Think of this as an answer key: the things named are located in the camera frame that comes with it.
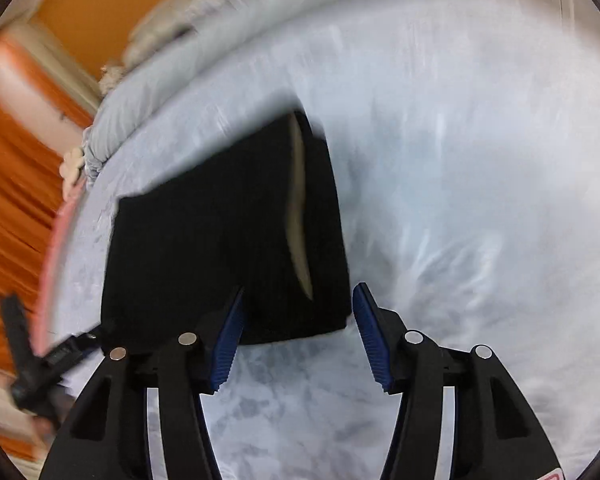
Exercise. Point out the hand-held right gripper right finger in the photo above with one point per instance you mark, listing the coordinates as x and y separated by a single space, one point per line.
372 335

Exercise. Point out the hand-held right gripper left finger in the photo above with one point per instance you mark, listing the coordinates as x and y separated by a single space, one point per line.
227 340

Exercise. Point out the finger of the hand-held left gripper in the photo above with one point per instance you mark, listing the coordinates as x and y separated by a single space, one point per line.
17 330
72 345

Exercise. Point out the black pants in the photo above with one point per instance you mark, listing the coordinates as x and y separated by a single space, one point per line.
205 235

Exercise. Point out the pink mattress edge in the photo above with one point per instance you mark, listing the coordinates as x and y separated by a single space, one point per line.
55 270

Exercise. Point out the orange curtain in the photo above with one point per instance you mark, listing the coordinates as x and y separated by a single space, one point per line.
15 210

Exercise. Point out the cream flower plush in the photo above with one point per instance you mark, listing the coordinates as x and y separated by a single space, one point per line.
72 167

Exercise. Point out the pale blue butterfly bed sheet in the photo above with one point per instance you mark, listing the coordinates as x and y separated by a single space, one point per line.
455 160

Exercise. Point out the grey duvet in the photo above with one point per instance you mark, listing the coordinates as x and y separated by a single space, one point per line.
145 95

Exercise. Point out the white patterned pillow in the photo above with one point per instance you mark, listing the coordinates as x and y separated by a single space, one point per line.
180 15

